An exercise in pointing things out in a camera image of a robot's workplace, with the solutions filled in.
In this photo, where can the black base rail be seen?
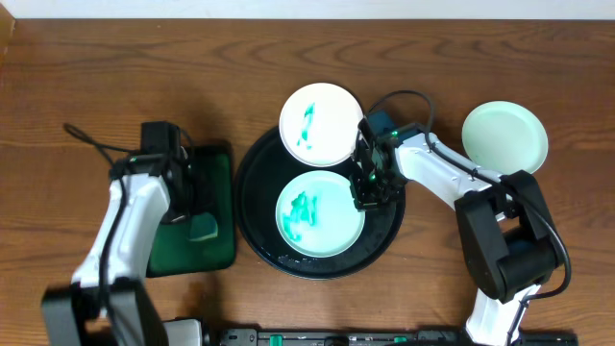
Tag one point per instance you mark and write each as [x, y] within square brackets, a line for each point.
[437, 336]

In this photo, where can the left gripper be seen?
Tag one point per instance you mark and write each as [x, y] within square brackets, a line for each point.
[193, 190]

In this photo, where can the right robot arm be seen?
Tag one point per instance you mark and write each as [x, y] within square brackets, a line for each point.
[509, 241]

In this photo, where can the round black tray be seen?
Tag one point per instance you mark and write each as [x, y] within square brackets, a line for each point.
[265, 170]

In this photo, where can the green yellow sponge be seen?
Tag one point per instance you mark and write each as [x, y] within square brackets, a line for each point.
[202, 227]

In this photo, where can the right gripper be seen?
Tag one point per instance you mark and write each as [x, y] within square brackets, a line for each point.
[363, 199]

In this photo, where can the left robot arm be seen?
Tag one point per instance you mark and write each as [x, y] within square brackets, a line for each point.
[106, 302]

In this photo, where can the pink plate with green stain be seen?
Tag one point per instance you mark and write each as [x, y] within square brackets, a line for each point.
[318, 124]

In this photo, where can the green rectangular sponge tray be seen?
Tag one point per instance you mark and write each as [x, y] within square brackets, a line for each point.
[172, 253]

